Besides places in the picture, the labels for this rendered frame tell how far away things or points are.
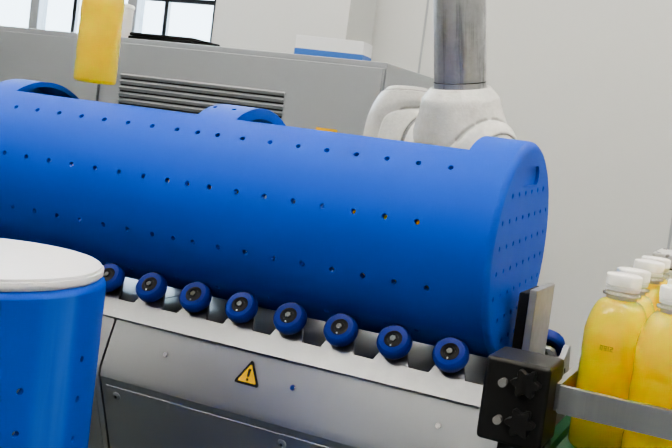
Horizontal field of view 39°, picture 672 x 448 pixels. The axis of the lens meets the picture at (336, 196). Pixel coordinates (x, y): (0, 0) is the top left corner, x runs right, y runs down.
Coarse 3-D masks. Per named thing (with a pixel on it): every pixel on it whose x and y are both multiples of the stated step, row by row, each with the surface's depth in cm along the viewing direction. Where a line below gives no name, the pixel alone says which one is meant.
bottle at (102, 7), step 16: (96, 0) 156; (112, 0) 156; (80, 16) 158; (96, 16) 156; (112, 16) 157; (80, 32) 157; (96, 32) 156; (112, 32) 157; (80, 48) 157; (96, 48) 156; (112, 48) 158; (80, 64) 157; (96, 64) 156; (112, 64) 158; (80, 80) 157; (96, 80) 157; (112, 80) 159
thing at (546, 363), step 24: (504, 360) 101; (528, 360) 101; (552, 360) 103; (504, 384) 100; (528, 384) 99; (552, 384) 100; (480, 408) 102; (504, 408) 101; (528, 408) 100; (552, 408) 102; (480, 432) 102; (504, 432) 101; (528, 432) 100; (552, 432) 104
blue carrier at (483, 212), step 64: (0, 128) 145; (64, 128) 141; (128, 128) 137; (192, 128) 134; (256, 128) 131; (0, 192) 144; (64, 192) 138; (128, 192) 133; (192, 192) 129; (256, 192) 125; (320, 192) 121; (384, 192) 118; (448, 192) 115; (512, 192) 116; (128, 256) 137; (192, 256) 131; (256, 256) 126; (320, 256) 121; (384, 256) 117; (448, 256) 114; (512, 256) 120; (384, 320) 122; (448, 320) 117; (512, 320) 125
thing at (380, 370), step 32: (128, 320) 136; (160, 320) 134; (192, 320) 133; (256, 352) 127; (288, 352) 126; (320, 352) 124; (352, 352) 123; (384, 384) 119; (416, 384) 118; (448, 384) 117
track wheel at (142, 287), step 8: (152, 272) 137; (144, 280) 137; (152, 280) 136; (160, 280) 136; (136, 288) 136; (144, 288) 136; (152, 288) 135; (160, 288) 135; (144, 296) 135; (152, 296) 135; (160, 296) 135
